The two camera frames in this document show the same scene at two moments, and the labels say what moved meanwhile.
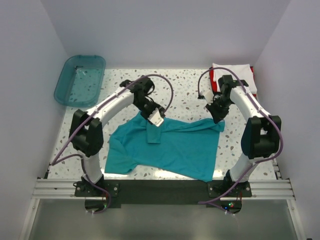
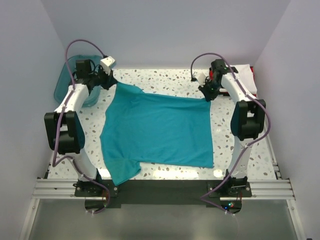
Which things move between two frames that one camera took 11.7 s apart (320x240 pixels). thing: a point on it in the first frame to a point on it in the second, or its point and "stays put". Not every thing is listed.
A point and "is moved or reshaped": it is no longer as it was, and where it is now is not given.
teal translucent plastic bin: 79,82 stays put
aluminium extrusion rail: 262,189 stays put
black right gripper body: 220,107 to 211,88
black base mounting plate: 163,192 stays put
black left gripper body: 147,107 to 102,78
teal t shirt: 187,148 is moved or reshaped
